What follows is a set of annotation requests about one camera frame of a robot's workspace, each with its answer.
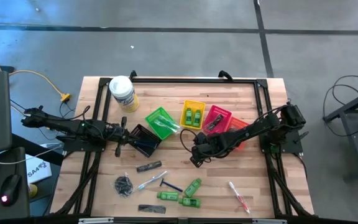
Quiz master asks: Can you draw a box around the orange plastic basket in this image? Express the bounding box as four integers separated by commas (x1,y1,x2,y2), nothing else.
225,116,250,151

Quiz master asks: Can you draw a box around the black floor cable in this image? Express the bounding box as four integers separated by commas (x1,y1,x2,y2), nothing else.
333,74,358,106
321,84,358,154

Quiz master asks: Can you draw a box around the red wrapped toothbrush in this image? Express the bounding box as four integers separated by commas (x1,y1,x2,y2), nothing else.
227,181,251,215

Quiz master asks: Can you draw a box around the red plastic basket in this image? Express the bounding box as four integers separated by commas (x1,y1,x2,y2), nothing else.
201,105,232,136

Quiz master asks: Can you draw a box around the blue disposable razor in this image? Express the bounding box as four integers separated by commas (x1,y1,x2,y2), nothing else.
137,138,158,147
159,177,183,193
134,141,155,149

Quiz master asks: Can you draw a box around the black comb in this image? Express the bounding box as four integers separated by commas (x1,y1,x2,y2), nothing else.
137,204,167,215
135,160,163,174
205,114,225,131

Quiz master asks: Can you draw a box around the grey metal bracket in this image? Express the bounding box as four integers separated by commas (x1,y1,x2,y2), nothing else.
252,218,287,224
78,217,114,224

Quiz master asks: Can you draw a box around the black plastic basket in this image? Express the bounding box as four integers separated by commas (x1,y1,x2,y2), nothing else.
129,123,163,159

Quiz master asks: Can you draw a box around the small yellow round item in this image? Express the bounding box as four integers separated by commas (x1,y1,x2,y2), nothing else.
28,183,39,198

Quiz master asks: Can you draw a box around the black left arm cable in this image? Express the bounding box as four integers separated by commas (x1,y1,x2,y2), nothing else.
72,105,92,126

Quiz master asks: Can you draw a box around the yellow plastic basket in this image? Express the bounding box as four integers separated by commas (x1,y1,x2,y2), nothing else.
180,99,207,130

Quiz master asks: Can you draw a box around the green plastic basket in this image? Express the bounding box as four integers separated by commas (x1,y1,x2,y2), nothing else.
144,106,181,141

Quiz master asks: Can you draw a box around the white cable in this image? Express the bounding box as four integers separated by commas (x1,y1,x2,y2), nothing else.
0,145,63,165

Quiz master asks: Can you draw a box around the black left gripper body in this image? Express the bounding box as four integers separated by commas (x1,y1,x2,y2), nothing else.
103,126,136,147

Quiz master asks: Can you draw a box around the black desk leg frame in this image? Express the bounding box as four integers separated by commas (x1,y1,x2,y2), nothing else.
323,85,358,183

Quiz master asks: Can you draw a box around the blue toothbrush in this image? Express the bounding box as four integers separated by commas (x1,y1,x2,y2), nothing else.
137,170,168,192

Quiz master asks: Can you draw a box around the Lysol wipes canister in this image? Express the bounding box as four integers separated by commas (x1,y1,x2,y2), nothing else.
109,75,140,113

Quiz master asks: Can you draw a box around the black computer mouse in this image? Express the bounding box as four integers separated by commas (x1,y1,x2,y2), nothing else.
0,174,22,207

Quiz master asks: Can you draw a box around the green Pert shampoo bottle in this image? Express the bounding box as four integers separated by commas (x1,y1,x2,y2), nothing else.
184,177,203,198
178,197,202,208
193,109,203,128
184,107,193,126
156,191,180,202

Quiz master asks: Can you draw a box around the dark side desk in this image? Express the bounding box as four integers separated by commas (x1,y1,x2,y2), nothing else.
0,146,30,220

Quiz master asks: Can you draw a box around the yellow extension cord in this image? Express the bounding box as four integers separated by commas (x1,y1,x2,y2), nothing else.
0,50,71,103

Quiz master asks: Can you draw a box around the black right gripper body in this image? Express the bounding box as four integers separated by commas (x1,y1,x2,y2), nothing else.
191,133,228,159

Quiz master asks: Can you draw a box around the white printed paper box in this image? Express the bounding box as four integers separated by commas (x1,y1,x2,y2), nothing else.
25,154,52,184

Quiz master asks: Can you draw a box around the black aluminium table frame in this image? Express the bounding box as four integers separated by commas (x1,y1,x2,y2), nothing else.
50,70,315,218

